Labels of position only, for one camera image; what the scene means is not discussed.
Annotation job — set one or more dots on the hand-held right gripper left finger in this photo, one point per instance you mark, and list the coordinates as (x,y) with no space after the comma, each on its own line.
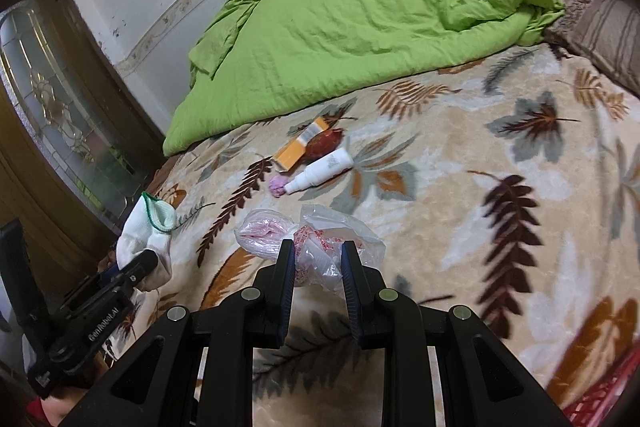
(285,287)

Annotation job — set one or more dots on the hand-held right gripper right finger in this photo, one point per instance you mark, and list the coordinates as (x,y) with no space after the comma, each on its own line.
(350,287)

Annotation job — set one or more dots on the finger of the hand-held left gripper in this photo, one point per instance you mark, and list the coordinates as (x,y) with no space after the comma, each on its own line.
(142,264)

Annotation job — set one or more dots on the white sock green cuff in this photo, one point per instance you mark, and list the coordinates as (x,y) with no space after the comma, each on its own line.
(145,227)

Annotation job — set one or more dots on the clear plastic bag red print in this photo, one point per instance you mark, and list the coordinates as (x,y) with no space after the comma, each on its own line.
(350,227)

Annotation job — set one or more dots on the red plastic basket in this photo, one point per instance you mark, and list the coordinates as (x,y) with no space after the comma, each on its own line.
(600,399)

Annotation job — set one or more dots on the person's left hand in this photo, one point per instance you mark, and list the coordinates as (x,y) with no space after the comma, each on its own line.
(75,387)

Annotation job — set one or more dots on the clear plastic bag pink print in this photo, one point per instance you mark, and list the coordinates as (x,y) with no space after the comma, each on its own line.
(260,234)

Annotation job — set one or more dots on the crumpled pink paper ball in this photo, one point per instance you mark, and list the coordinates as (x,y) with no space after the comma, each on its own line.
(279,186)

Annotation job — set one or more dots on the white tube bottle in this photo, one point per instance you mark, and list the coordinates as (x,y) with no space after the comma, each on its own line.
(325,167)

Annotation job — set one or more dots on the leaf printed beige blanket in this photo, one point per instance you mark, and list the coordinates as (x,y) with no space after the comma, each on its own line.
(450,207)

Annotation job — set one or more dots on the orange cardboard box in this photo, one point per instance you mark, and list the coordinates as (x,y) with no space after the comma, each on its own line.
(295,152)

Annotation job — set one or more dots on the dark red foil wrapper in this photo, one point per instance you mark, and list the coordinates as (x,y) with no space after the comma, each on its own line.
(325,144)

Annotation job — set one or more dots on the wooden door glass panel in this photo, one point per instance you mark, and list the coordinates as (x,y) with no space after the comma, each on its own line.
(50,107)

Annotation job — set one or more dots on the green quilt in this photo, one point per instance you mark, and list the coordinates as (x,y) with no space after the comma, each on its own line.
(350,32)

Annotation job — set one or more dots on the brown striped pillow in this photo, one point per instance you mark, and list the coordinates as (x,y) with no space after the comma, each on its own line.
(600,27)

